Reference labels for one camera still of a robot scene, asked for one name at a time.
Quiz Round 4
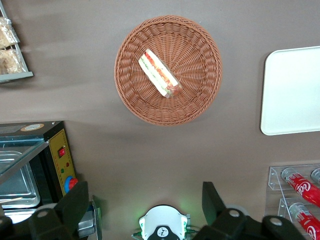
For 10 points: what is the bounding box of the triangle sandwich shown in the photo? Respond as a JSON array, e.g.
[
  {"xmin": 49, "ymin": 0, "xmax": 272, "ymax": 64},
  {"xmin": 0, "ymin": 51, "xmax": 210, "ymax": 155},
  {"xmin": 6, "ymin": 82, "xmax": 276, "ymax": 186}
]
[{"xmin": 138, "ymin": 48, "xmax": 183, "ymax": 99}]

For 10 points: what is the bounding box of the clear acrylic bottle rack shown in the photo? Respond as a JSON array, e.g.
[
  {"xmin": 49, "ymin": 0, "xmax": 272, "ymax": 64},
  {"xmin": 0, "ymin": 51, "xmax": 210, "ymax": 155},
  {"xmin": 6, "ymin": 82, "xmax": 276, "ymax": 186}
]
[{"xmin": 264, "ymin": 163, "xmax": 320, "ymax": 240}]

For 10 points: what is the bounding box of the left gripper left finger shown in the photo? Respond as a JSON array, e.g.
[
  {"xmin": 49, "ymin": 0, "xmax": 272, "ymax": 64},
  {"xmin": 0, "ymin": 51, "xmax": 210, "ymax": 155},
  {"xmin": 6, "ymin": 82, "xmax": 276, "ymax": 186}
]
[{"xmin": 28, "ymin": 181, "xmax": 90, "ymax": 240}]

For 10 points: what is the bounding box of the round brown wicker basket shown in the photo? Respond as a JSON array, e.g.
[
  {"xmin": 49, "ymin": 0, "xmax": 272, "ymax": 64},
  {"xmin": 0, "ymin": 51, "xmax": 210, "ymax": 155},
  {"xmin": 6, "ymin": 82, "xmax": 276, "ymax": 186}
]
[{"xmin": 113, "ymin": 14, "xmax": 223, "ymax": 127}]

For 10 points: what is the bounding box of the grey wire snack rack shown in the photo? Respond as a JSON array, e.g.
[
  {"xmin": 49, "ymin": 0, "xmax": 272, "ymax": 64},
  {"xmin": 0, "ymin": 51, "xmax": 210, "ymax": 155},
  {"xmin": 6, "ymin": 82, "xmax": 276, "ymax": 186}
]
[{"xmin": 0, "ymin": 0, "xmax": 34, "ymax": 84}]

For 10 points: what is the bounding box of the glass food warmer cover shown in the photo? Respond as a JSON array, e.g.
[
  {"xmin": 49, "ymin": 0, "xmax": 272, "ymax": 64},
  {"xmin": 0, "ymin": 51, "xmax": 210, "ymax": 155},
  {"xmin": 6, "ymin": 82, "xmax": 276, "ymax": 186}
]
[{"xmin": 0, "ymin": 136, "xmax": 50, "ymax": 186}]

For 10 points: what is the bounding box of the steel food warmer pan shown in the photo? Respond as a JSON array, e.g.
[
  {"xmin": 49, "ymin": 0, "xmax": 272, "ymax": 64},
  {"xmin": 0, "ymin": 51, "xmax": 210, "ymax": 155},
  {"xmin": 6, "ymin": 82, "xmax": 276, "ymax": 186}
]
[
  {"xmin": 0, "ymin": 208, "xmax": 37, "ymax": 225},
  {"xmin": 0, "ymin": 150, "xmax": 41, "ymax": 209}
]

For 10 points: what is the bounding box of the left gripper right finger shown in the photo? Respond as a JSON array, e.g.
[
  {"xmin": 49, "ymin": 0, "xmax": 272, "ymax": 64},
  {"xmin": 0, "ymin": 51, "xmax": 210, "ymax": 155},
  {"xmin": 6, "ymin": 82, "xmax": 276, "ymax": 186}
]
[{"xmin": 192, "ymin": 181, "xmax": 263, "ymax": 240}]

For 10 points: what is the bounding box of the cream plastic serving tray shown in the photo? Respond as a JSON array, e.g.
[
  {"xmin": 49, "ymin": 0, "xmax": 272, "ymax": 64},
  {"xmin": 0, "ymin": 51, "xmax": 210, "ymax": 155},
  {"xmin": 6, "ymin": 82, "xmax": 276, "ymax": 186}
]
[{"xmin": 260, "ymin": 45, "xmax": 320, "ymax": 136}]

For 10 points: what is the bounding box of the clear bag of crackers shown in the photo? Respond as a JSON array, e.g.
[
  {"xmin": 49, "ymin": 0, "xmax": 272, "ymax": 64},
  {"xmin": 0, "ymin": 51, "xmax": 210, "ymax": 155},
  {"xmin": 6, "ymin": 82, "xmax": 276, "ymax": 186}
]
[
  {"xmin": 0, "ymin": 16, "xmax": 21, "ymax": 50},
  {"xmin": 0, "ymin": 48, "xmax": 27, "ymax": 75}
]

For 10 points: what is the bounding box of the thin wooden skewer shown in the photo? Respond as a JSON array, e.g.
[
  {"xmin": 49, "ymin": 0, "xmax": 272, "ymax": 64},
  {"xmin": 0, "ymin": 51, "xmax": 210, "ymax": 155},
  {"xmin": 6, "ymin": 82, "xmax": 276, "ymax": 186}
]
[{"xmin": 0, "ymin": 196, "xmax": 24, "ymax": 204}]

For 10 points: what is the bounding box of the black yellow food warmer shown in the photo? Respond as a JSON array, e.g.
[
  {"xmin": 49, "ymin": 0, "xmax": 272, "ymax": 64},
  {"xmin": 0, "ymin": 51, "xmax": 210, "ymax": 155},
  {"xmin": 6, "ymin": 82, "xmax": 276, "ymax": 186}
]
[{"xmin": 0, "ymin": 120, "xmax": 103, "ymax": 240}]

